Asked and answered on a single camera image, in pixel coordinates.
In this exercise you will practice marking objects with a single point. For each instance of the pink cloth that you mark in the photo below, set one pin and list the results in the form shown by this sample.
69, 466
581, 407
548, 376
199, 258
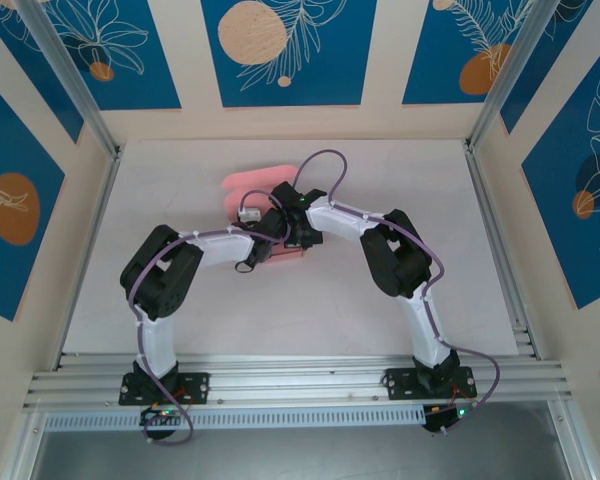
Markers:
260, 176

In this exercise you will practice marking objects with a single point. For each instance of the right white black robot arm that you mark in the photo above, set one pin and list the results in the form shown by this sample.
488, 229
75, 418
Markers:
422, 340

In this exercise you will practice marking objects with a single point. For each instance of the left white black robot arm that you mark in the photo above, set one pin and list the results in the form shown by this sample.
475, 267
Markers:
157, 345

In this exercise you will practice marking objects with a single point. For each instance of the grey metal sheet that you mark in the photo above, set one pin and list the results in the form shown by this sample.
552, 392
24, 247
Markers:
300, 457

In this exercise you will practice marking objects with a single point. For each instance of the aluminium mounting rail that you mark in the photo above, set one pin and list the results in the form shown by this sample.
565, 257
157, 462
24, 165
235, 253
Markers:
290, 375

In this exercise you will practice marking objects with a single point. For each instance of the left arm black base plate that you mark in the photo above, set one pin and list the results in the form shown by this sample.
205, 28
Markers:
197, 387

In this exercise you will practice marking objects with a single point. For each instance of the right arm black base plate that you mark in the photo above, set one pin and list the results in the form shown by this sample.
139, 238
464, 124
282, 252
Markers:
400, 382

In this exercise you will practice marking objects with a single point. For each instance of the aluminium table side rail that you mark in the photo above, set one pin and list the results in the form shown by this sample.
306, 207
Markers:
87, 260
490, 210

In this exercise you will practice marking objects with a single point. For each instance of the aluminium corner post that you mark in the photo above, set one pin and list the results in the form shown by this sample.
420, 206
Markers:
505, 75
75, 85

